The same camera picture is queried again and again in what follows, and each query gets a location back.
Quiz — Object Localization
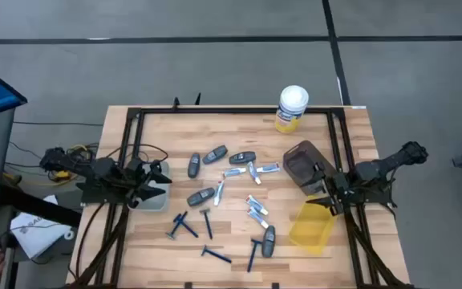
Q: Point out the Lysol wipes canister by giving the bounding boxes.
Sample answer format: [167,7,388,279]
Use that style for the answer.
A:
[274,84,310,134]

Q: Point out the white printed paper sheet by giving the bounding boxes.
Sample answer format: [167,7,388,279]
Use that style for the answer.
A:
[9,194,73,260]

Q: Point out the blue disposable razor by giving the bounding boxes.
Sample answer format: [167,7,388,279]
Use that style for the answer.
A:
[200,245,233,265]
[246,238,263,274]
[165,210,189,241]
[172,214,200,239]
[198,207,214,241]

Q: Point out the smoky dark translucent bin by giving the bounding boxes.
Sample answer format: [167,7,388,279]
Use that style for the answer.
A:
[282,140,338,197]

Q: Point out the thin black floor cable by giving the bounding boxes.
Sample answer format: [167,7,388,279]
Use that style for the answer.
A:
[13,120,103,127]

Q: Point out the yellow cable bundle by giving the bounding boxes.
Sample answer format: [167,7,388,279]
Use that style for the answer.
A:
[2,144,95,188]

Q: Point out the yellow translucent plastic bin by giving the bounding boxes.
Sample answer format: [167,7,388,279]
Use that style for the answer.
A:
[288,195,340,256]

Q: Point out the dark grey car key fob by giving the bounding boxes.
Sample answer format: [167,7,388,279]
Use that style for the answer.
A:
[201,144,229,165]
[186,187,217,208]
[187,152,201,179]
[229,150,257,165]
[261,225,277,258]

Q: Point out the small white toothpaste tube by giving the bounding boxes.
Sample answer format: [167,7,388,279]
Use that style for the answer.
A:
[222,167,248,178]
[246,206,270,230]
[245,194,270,216]
[247,161,262,185]
[213,180,225,207]
[255,162,282,174]

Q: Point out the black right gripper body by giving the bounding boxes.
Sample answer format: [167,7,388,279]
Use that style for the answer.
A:
[326,171,355,206]

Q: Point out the black desk beam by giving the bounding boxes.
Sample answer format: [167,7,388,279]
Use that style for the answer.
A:
[0,186,83,228]

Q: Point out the light grey plastic bin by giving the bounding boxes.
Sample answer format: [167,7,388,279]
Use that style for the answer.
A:
[134,160,172,213]

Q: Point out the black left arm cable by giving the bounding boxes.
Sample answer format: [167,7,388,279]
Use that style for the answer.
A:
[106,143,170,166]

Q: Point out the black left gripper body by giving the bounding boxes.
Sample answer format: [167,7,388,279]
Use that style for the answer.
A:
[125,158,154,209]

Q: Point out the black aluminium table frame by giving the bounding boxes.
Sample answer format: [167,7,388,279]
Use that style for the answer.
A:
[66,104,416,289]

